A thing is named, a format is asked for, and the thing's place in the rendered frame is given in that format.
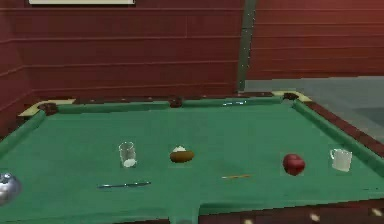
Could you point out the brown bread roll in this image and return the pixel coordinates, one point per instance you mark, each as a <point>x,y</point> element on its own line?
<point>181,155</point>

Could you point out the red apple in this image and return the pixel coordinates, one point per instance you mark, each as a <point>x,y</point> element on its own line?
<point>293,164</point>

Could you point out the green pool table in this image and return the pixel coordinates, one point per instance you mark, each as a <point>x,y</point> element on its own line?
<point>216,133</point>

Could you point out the silver knife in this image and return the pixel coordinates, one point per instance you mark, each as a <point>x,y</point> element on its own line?
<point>123,185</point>

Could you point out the white mug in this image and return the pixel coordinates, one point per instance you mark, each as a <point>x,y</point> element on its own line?
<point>342,160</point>

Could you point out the yellow pencil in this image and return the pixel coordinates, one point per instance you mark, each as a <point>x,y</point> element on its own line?
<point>236,176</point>

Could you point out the silver metal bowl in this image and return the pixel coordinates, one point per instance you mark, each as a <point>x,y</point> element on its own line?
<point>8,188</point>

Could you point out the clear drinking glass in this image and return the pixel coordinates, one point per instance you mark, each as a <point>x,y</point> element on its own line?
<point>127,154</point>

